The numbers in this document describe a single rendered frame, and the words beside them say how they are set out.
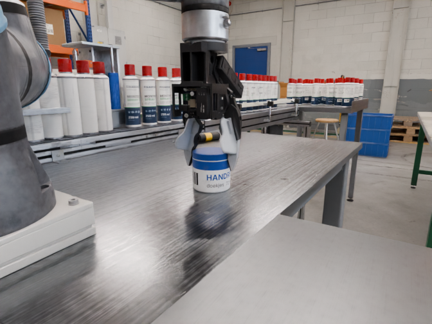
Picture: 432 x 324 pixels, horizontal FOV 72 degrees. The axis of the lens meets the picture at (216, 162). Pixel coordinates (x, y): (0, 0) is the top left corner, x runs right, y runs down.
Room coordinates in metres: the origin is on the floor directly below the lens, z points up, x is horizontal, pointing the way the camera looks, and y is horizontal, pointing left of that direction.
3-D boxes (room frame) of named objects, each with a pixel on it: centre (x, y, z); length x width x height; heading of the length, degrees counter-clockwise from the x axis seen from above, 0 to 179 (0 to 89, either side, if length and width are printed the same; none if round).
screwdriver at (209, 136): (1.01, 0.07, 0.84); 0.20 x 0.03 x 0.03; 131
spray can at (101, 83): (0.92, 0.34, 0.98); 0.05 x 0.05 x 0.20
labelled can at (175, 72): (1.20, 0.15, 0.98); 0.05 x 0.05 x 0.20
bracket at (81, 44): (1.02, 0.40, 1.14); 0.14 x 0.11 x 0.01; 146
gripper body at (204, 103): (0.51, 0.02, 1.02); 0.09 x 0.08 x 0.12; 156
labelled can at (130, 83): (1.02, 0.28, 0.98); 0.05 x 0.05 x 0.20
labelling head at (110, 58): (1.02, 0.39, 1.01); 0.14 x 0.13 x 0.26; 146
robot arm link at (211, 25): (0.52, 0.01, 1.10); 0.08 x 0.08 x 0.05
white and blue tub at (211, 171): (0.54, 0.01, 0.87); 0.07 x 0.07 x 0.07
